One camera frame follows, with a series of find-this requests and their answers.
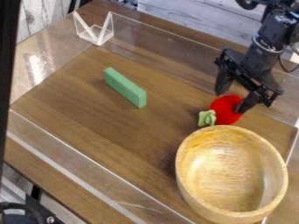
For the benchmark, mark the green rectangular block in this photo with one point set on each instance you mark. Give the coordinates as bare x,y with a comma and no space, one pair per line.
125,87

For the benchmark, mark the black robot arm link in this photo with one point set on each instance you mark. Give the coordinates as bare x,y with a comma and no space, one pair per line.
9,12

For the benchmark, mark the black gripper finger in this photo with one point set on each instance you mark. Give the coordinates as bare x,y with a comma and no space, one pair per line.
224,80
248,103

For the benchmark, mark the black clamp under table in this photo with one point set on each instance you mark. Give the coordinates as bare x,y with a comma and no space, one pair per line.
44,215

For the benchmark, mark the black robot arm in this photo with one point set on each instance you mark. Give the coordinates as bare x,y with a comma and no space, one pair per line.
279,29

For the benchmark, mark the red plush tomato toy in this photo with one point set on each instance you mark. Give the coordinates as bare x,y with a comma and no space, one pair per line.
221,113

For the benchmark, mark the wooden bowl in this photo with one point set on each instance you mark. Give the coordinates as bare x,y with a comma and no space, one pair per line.
231,175

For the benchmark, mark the clear acrylic tray enclosure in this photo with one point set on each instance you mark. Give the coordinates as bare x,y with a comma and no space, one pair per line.
97,153

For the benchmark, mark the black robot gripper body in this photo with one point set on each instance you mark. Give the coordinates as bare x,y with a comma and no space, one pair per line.
251,68

